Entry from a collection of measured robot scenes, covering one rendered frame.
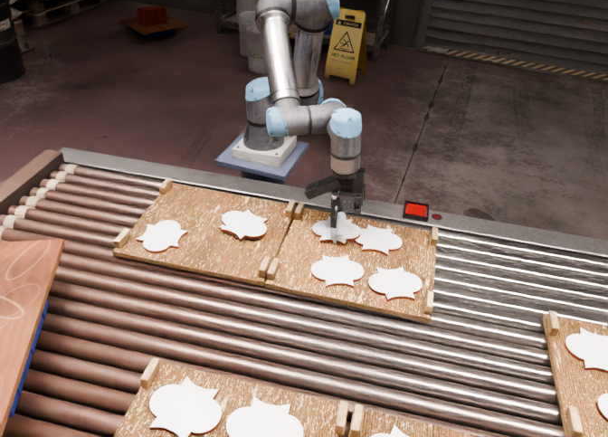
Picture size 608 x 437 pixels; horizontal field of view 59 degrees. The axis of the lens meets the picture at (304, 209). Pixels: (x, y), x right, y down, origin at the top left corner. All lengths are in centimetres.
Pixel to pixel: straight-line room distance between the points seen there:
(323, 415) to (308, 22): 107
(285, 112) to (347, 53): 362
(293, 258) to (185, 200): 41
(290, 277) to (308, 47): 73
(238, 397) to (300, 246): 50
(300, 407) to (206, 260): 49
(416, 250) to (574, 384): 50
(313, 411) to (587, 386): 59
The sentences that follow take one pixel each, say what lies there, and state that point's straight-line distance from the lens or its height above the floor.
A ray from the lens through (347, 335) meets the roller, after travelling 128.
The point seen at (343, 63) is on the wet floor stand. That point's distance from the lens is 501.
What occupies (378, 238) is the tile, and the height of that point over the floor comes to 95.
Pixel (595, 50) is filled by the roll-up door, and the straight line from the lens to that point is 611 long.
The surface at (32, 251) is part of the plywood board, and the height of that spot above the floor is 104.
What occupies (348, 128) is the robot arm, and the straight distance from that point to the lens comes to 132.
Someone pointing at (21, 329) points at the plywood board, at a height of 104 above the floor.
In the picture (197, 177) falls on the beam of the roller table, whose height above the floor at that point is 92.
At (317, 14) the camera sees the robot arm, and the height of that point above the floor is 143.
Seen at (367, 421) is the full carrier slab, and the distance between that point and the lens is 113.
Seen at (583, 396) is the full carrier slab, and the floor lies 94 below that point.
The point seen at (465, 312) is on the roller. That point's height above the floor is 91.
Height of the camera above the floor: 186
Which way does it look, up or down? 35 degrees down
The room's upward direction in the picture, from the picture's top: 4 degrees clockwise
